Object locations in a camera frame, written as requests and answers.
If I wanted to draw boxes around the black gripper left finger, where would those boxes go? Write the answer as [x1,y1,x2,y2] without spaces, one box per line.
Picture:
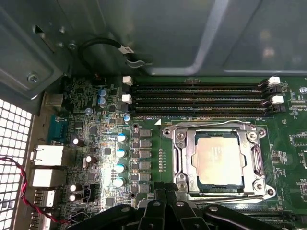
[69,182,169,230]

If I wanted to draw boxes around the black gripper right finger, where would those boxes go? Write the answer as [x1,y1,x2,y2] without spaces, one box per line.
[165,182,298,230]

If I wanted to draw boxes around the metal socket cover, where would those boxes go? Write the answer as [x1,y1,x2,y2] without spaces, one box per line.
[174,123,264,195]

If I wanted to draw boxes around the silver CPU chip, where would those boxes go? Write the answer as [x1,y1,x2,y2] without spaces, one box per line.
[194,130,248,187]

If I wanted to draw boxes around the black expansion slot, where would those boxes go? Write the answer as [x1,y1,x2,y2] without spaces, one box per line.
[230,207,297,216]

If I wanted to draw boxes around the CPU socket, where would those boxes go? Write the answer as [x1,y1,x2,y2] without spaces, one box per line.
[162,121,276,199]

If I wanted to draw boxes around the black RAM slot white clips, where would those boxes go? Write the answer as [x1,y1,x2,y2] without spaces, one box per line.
[122,76,281,90]
[121,94,285,107]

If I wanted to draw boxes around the silver rear port connector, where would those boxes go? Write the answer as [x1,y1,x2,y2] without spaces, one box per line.
[30,144,65,166]
[32,169,66,188]
[30,212,52,230]
[33,190,55,207]

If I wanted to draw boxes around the green motherboard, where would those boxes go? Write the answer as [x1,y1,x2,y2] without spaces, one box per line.
[42,75,307,230]

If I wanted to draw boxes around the blue serial port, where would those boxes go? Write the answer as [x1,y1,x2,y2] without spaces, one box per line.
[47,115,70,144]

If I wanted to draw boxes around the silver square port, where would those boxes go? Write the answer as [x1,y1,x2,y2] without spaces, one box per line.
[43,92,64,107]

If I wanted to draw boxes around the black PC case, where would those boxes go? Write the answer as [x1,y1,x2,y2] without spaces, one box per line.
[0,0,307,230]

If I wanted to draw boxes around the red black twisted wire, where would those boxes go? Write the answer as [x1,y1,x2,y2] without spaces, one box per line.
[0,156,71,225]

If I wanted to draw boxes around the black wire white label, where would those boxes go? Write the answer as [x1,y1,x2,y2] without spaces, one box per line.
[78,37,154,69]

